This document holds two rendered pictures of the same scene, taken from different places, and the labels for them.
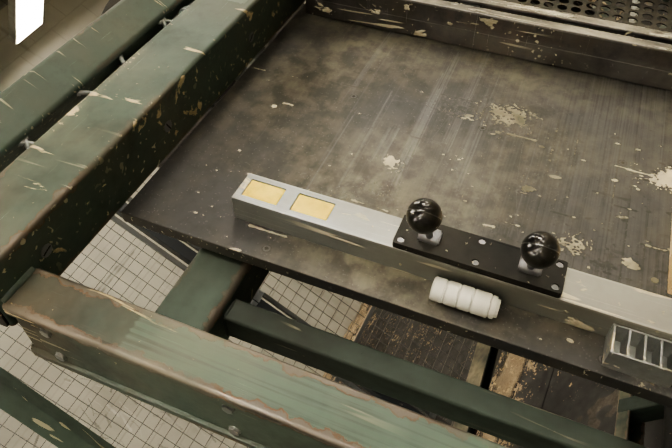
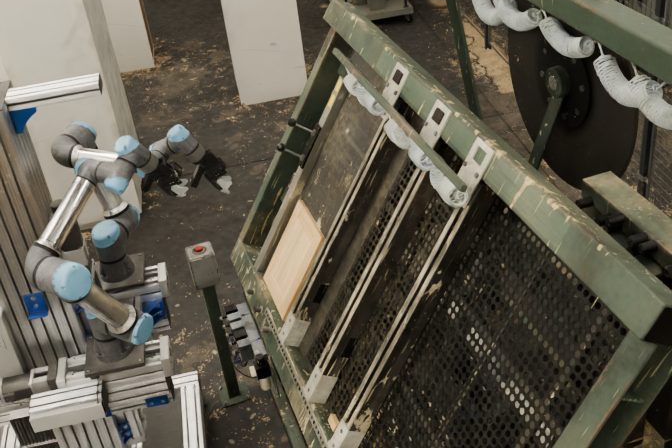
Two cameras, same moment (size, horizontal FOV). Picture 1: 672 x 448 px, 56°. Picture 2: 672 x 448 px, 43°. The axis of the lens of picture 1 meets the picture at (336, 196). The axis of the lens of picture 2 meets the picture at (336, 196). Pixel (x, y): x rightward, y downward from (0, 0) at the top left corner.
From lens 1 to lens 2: 3.85 m
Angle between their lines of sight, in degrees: 106
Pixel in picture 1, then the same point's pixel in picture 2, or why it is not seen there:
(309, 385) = (303, 99)
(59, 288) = (331, 35)
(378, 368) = not seen: hidden behind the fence
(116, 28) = not seen: outside the picture
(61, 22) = not seen: outside the picture
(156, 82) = (353, 41)
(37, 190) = (335, 20)
